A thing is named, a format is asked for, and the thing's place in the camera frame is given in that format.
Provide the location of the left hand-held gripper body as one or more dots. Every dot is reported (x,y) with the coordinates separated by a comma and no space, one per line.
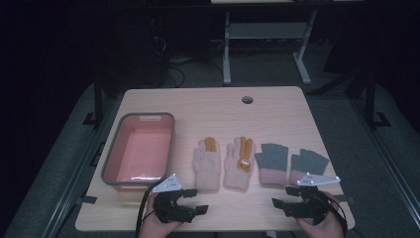
(171,206)

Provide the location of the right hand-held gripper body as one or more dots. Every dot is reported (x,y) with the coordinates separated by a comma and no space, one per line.
(310,206)

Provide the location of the beige glove orange fingers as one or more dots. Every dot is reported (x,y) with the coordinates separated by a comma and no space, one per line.
(207,172)

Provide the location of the grey fingerless glove pink cuff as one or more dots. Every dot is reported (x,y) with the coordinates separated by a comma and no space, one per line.
(310,163)
(272,158)

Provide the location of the beige glove orange animal print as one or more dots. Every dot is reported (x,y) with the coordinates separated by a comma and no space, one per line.
(234,173)

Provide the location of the pink basin with grey rim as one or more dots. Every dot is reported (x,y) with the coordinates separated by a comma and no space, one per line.
(142,155)

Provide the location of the person's right hand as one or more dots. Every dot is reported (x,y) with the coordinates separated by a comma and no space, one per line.
(325,229)

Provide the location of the person's left hand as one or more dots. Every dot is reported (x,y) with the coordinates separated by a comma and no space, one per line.
(153,228)

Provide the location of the dark tape strip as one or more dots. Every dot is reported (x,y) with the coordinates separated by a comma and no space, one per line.
(345,199)
(86,199)

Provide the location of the black metal stand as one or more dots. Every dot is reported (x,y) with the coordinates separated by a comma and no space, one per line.
(98,99)
(370,95)

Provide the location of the grey metal desk frame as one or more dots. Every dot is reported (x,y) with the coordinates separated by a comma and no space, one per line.
(267,30)

